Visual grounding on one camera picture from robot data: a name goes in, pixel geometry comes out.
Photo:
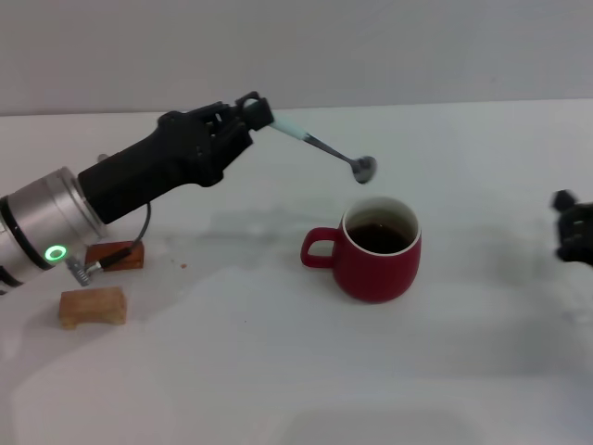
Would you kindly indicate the red cup with coffee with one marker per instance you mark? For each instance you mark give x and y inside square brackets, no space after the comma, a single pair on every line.
[380,273]

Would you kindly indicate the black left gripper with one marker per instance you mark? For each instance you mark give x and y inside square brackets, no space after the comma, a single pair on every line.
[162,157]

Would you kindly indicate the light wooden block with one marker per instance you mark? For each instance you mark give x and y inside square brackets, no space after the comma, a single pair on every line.
[92,306]

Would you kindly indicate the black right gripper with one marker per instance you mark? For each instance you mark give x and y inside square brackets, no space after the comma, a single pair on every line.
[588,236]

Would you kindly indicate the dark reddish wooden block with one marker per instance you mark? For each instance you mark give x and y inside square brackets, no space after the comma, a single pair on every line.
[136,259]

